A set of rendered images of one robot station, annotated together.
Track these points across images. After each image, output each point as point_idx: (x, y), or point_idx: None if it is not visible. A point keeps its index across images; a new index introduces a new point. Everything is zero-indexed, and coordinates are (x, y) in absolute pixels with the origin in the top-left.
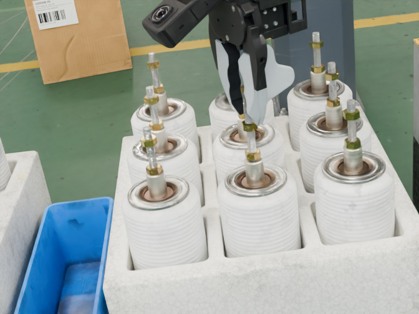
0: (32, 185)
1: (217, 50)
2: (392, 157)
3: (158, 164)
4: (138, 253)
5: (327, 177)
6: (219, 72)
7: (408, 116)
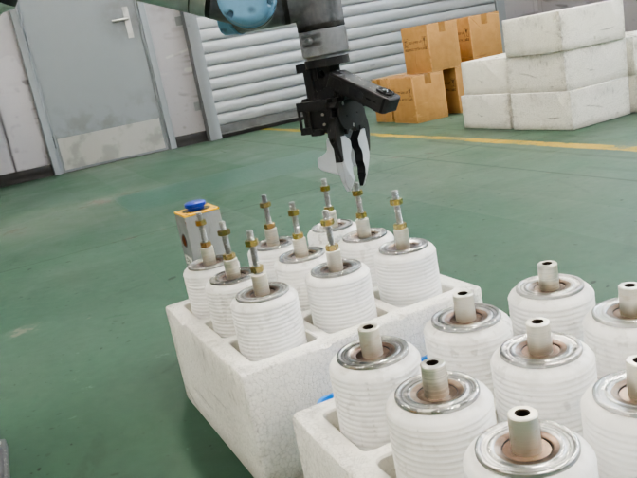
0: None
1: (343, 143)
2: (111, 406)
3: (395, 223)
4: (439, 282)
5: (349, 226)
6: (345, 161)
7: (20, 422)
